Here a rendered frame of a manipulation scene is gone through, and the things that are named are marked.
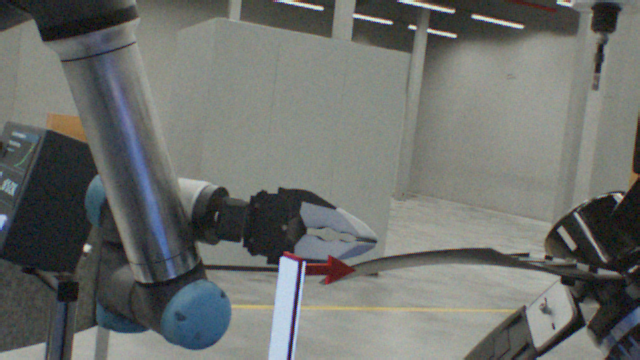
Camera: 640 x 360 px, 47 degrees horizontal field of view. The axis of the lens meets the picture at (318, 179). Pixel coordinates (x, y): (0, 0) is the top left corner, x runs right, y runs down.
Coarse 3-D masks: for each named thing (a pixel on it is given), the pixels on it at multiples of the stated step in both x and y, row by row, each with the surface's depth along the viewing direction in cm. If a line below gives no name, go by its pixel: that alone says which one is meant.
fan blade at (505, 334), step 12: (516, 312) 92; (504, 324) 93; (516, 324) 90; (528, 324) 88; (492, 336) 94; (504, 336) 91; (516, 336) 88; (528, 336) 86; (480, 348) 95; (492, 348) 91; (504, 348) 89; (516, 348) 86; (528, 348) 85
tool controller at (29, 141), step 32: (32, 128) 108; (0, 160) 117; (32, 160) 102; (64, 160) 104; (0, 192) 110; (32, 192) 102; (64, 192) 104; (32, 224) 102; (64, 224) 104; (0, 256) 100; (32, 256) 102; (64, 256) 105
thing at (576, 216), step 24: (624, 192) 84; (576, 216) 82; (600, 216) 81; (552, 240) 85; (576, 240) 82; (600, 240) 80; (624, 240) 79; (600, 264) 79; (624, 264) 79; (576, 288) 82; (600, 288) 80; (624, 288) 76; (600, 312) 77; (624, 312) 76; (600, 336) 79
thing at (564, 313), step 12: (552, 288) 89; (564, 288) 87; (540, 300) 90; (552, 300) 88; (564, 300) 86; (528, 312) 91; (540, 312) 88; (552, 312) 86; (564, 312) 84; (576, 312) 82; (540, 324) 87; (564, 324) 82; (540, 336) 85; (552, 336) 83; (540, 348) 84
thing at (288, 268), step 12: (288, 264) 58; (288, 276) 58; (288, 288) 57; (276, 300) 59; (288, 300) 57; (276, 312) 59; (288, 312) 57; (276, 324) 58; (288, 324) 57; (276, 336) 58; (276, 348) 58
